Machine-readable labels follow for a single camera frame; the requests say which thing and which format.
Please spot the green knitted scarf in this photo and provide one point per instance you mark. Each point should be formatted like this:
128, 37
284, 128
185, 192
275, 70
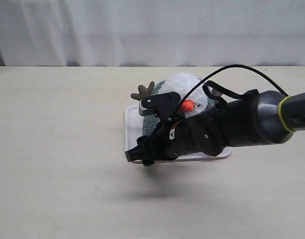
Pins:
149, 124

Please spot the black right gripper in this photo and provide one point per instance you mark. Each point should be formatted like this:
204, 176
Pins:
191, 139

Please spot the white backdrop curtain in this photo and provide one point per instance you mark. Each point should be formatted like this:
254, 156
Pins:
159, 33

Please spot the white plush snowman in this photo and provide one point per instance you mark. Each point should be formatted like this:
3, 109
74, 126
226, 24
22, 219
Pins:
180, 77

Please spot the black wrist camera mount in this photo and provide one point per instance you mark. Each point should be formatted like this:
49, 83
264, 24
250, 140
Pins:
162, 106

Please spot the white rectangular plastic tray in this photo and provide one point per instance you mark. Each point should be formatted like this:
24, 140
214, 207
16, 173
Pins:
133, 125

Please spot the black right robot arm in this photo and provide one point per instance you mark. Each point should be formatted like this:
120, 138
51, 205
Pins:
253, 119

